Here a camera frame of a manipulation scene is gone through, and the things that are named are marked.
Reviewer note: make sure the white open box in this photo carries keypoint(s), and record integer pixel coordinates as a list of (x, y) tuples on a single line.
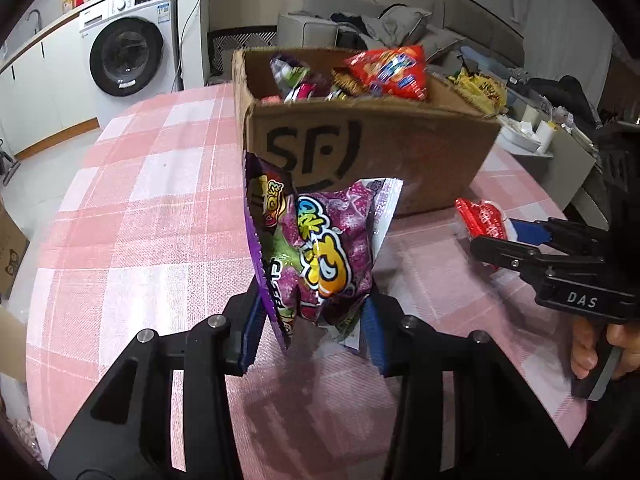
[(517, 135)]

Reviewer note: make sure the yellow bottle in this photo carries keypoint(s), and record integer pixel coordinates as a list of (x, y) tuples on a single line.
[(68, 4)]

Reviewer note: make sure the yellow snack packet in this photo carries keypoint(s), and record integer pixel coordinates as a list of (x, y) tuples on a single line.
[(480, 87)]

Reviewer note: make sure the brown cardboard box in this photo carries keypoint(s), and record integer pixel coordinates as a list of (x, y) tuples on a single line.
[(410, 150)]

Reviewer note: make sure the grey side table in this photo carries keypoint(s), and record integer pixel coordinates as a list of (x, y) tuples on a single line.
[(565, 175)]

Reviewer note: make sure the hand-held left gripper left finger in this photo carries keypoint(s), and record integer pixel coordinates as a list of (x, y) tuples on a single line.
[(252, 332)]

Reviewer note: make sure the pink plaid tablecloth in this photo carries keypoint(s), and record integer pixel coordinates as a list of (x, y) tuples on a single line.
[(150, 210)]

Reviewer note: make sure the blue cloth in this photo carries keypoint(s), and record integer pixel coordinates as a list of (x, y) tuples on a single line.
[(477, 56)]

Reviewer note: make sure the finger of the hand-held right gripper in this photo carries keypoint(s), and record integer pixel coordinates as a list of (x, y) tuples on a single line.
[(515, 257), (532, 232)]

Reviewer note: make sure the grey pillow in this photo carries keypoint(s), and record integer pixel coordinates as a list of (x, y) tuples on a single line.
[(402, 25)]

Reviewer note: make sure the black jacket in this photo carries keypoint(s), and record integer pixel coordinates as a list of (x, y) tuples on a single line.
[(562, 95)]

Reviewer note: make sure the white cabinet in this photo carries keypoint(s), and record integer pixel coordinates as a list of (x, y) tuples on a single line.
[(50, 90)]

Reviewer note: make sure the black lattice panel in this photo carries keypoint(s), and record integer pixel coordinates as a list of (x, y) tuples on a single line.
[(235, 50)]

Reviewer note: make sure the printed cardboard carton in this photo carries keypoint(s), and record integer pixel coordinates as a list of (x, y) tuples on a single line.
[(11, 255)]

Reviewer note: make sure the white washing machine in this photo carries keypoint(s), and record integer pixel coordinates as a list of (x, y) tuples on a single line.
[(125, 55)]

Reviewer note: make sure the black metal frame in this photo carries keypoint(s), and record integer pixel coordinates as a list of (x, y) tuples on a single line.
[(7, 162)]

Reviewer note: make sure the red colourful snack packet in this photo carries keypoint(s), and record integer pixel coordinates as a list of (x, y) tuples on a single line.
[(390, 70)]

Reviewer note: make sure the small red white packet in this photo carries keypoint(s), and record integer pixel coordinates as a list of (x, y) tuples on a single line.
[(482, 217)]

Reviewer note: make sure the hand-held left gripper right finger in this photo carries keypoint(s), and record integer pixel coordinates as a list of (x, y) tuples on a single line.
[(372, 337)]

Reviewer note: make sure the purple candy packet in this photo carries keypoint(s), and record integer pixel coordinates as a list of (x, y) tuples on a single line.
[(325, 240), (290, 72)]

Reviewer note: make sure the metal faucet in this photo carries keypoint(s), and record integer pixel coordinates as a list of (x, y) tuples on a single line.
[(35, 19)]

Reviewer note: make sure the grey sofa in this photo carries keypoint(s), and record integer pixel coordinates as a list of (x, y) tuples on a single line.
[(325, 7)]

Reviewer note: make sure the white cup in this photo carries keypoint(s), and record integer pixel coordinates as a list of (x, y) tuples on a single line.
[(546, 136)]

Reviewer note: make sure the person's right hand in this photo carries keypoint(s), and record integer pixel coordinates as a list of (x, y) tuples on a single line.
[(582, 355)]

